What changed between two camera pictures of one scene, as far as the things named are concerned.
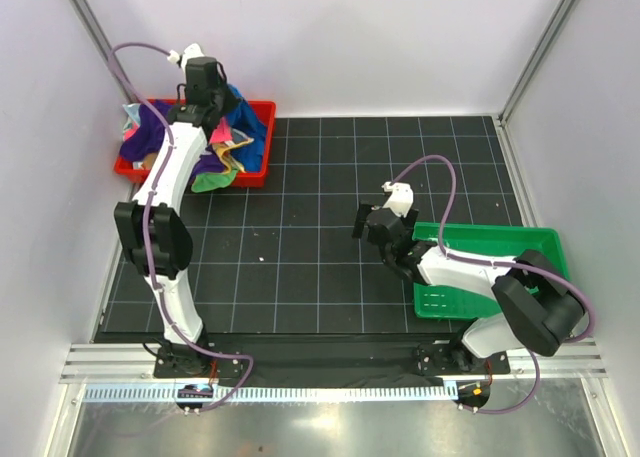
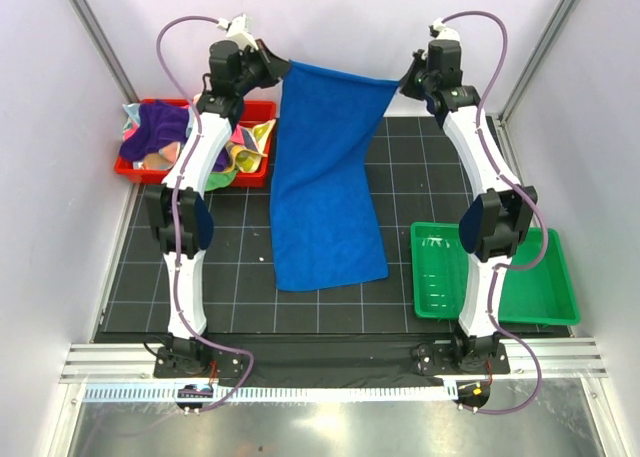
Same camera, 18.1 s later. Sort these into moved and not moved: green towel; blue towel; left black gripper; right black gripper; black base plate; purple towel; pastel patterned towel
Moved: right black gripper; left black gripper; blue towel
Not moved: green towel; pastel patterned towel; black base plate; purple towel
